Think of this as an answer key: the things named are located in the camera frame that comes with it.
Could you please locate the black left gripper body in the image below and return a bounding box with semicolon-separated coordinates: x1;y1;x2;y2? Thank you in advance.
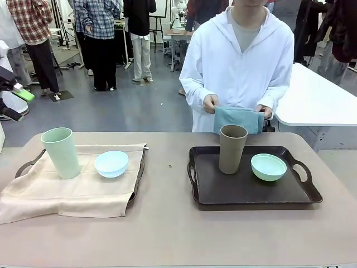
0;66;17;92

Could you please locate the tall light green cup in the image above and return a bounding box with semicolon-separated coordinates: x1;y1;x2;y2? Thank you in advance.
41;127;82;180

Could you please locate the beige cloth mat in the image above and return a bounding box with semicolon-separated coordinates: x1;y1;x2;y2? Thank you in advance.
0;143;148;225

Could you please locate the light blue bowl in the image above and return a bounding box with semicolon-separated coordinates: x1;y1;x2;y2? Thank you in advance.
93;150;130;178

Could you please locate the blue-grey cloth mat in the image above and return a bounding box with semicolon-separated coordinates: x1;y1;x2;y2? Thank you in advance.
213;106;265;135

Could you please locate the tall brown cup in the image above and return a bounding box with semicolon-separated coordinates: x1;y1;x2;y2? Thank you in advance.
219;124;248;175

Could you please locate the mint green bowl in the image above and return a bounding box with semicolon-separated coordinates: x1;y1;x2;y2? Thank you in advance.
250;153;287;183

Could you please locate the person's right forearm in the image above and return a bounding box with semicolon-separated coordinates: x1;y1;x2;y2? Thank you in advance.
179;79;213;110

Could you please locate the person's left forearm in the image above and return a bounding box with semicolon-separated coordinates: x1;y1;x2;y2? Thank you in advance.
261;83;290;113

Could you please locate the dark brown tray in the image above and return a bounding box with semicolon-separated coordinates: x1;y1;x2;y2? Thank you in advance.
187;145;324;210
14;144;147;209

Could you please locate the person's right hand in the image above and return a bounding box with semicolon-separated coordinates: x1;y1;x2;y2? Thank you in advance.
202;94;219;115

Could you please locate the person's left hand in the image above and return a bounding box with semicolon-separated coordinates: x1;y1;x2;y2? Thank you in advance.
255;104;274;121

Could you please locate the white cylindrical appliance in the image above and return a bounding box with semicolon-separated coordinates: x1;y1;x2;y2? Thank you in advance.
0;50;30;121

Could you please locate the black floor plate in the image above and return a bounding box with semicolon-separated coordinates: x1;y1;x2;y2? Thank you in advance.
49;90;75;102

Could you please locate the person in red plaid shirt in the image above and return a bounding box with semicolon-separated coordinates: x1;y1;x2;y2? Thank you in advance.
7;0;61;97

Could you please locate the person in blue plaid shirt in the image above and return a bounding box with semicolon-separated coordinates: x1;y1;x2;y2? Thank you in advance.
73;0;123;92

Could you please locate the person in white trousers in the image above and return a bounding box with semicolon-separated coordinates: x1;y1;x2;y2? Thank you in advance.
123;0;157;83

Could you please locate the wooden top desk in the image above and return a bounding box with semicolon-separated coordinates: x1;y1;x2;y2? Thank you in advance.
163;27;196;72

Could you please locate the person in khaki trousers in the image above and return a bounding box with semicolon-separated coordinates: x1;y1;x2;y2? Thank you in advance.
185;0;230;33

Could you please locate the person in white hoodie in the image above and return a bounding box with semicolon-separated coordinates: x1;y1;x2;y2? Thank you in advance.
178;4;295;133

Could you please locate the white side table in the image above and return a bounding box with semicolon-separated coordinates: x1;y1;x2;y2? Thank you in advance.
272;61;357;153

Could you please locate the person in black clothes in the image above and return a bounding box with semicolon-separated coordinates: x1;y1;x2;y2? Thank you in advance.
293;0;327;67

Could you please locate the person in dark red top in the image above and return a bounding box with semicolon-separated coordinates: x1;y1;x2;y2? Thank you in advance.
317;0;357;85

